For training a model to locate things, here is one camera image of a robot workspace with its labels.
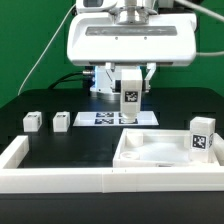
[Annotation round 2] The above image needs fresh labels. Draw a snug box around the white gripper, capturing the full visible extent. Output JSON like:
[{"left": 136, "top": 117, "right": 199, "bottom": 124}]
[{"left": 67, "top": 12, "right": 197, "bottom": 93}]

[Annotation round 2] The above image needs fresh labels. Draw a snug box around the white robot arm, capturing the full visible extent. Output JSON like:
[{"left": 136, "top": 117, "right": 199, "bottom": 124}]
[{"left": 67, "top": 0, "right": 224, "bottom": 94}]

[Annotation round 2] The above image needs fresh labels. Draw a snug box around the white cable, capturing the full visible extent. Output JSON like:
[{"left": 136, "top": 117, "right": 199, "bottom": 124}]
[{"left": 17, "top": 3, "right": 78, "bottom": 97}]

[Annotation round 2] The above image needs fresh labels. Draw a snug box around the white square tabletop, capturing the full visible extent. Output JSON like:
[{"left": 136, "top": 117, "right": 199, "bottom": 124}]
[{"left": 113, "top": 129, "right": 220, "bottom": 168}]

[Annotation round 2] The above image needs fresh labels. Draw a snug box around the white marker sheet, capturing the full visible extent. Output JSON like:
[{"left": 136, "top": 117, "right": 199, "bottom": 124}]
[{"left": 73, "top": 111, "right": 158, "bottom": 126}]

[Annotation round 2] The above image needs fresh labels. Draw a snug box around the black cable bundle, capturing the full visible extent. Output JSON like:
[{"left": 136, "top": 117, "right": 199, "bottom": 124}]
[{"left": 47, "top": 69, "right": 98, "bottom": 90}]

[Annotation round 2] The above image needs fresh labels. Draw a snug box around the white U-shaped obstacle fence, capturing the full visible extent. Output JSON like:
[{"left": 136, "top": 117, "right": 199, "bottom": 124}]
[{"left": 0, "top": 135, "right": 224, "bottom": 194}]

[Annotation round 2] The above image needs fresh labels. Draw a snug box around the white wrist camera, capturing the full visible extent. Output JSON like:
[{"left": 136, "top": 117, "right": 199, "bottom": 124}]
[{"left": 76, "top": 0, "right": 118, "bottom": 13}]

